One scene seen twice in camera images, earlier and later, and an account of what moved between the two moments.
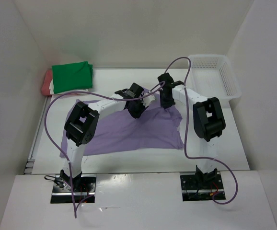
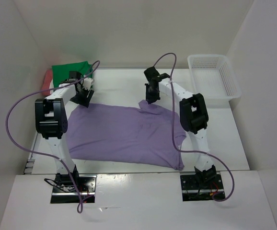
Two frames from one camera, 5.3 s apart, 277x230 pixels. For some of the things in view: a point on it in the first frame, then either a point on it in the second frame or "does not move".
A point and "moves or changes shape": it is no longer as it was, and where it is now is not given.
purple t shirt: x=155 y=129 moves or changes shape
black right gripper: x=166 y=104 to x=151 y=99
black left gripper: x=137 y=115 to x=86 y=100
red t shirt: x=46 y=84 does not move
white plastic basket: x=213 y=76 does not move
